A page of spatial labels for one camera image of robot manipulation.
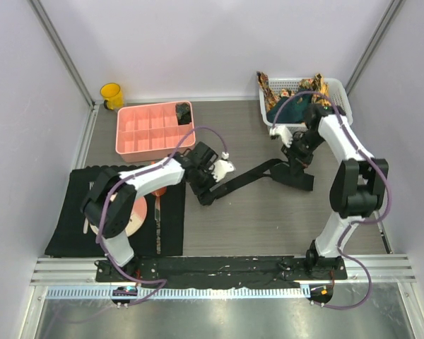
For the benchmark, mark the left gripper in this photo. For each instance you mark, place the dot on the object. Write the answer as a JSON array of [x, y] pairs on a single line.
[[204, 195]]

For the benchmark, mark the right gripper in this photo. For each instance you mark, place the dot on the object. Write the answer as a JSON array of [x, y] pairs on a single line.
[[297, 162]]

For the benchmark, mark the black tie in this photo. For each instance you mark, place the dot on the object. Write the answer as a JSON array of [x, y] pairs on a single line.
[[289, 173]]

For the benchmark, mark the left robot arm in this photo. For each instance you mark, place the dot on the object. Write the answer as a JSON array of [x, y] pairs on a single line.
[[108, 205]]

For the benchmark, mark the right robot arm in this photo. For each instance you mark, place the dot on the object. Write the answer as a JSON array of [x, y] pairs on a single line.
[[358, 190]]

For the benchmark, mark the dark teal tie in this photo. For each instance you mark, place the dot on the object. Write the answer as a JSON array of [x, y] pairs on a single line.
[[292, 113]]

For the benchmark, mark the orange mug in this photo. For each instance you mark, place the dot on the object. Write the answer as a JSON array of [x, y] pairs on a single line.
[[159, 192]]

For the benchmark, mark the silver knife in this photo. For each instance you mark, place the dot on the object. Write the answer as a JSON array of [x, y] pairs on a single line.
[[157, 212]]

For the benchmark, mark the black placemat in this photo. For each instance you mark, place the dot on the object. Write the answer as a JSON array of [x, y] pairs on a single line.
[[69, 240]]

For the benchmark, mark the orange floral tie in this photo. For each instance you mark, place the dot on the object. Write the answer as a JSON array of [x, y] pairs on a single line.
[[271, 98]]

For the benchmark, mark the pink cream plate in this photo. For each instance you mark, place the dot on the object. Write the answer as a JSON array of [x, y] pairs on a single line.
[[138, 215]]

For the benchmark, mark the yellow floral tie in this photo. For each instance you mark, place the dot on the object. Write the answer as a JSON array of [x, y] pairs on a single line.
[[316, 84]]

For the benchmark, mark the white plastic basket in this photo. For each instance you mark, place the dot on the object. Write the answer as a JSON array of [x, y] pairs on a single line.
[[337, 94]]

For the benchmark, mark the rolled dark tie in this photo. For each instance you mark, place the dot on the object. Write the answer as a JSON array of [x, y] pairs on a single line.
[[183, 113]]

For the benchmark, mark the pink divided organizer box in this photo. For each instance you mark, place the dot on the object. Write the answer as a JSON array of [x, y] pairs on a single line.
[[151, 132]]

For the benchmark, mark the silver fork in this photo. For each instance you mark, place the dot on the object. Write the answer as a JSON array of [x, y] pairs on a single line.
[[86, 224]]

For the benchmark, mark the yellow cup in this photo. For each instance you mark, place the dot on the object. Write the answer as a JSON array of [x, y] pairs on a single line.
[[113, 97]]

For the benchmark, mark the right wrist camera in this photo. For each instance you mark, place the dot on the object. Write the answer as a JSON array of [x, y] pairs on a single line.
[[283, 133]]

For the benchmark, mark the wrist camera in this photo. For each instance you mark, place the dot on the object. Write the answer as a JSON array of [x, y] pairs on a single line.
[[283, 133], [222, 167]]

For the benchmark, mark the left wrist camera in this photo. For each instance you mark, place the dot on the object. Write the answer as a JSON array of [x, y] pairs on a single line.
[[222, 167]]

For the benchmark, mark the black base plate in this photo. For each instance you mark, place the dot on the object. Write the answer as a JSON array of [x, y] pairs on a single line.
[[227, 272]]

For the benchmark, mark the slotted cable duct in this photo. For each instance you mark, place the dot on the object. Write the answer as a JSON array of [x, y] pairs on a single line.
[[116, 292]]

